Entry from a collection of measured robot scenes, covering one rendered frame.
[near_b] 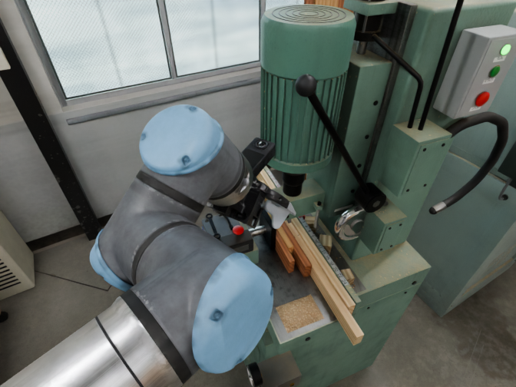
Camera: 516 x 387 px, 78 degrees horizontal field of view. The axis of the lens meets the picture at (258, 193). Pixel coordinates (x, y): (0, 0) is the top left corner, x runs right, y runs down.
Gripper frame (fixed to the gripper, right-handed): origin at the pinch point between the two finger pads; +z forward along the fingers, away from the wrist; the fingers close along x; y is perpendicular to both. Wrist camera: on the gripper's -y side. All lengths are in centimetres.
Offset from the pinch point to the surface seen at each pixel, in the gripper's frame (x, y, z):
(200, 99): -100, -61, 94
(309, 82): 7.1, -16.5, -21.8
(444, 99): 27.4, -33.6, 2.2
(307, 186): 2.9, -10.9, 20.3
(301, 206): 3.6, -4.8, 19.3
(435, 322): 68, 10, 137
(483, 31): 29, -42, -8
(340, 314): 22.5, 16.9, 17.3
